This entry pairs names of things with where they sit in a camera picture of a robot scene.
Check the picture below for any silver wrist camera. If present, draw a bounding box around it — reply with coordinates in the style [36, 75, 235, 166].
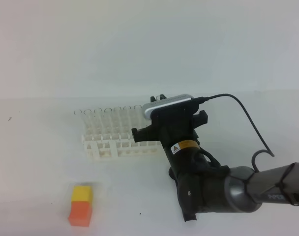
[142, 94, 194, 120]

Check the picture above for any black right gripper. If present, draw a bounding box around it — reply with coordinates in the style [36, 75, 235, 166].
[132, 94, 208, 148]

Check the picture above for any black right camera cable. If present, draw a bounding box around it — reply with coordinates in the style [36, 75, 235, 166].
[193, 93, 275, 173]

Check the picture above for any orange cube block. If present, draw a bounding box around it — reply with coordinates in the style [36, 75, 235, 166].
[68, 201, 92, 227]

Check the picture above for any yellow cube block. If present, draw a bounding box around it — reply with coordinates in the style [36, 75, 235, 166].
[71, 185, 93, 204]

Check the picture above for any white plastic test tube rack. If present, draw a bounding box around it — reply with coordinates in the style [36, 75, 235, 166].
[82, 128, 163, 162]

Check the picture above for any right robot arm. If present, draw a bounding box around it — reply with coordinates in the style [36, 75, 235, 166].
[132, 94, 299, 221]

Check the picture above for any black plastic scoop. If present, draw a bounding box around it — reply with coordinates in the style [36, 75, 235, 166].
[168, 167, 197, 222]

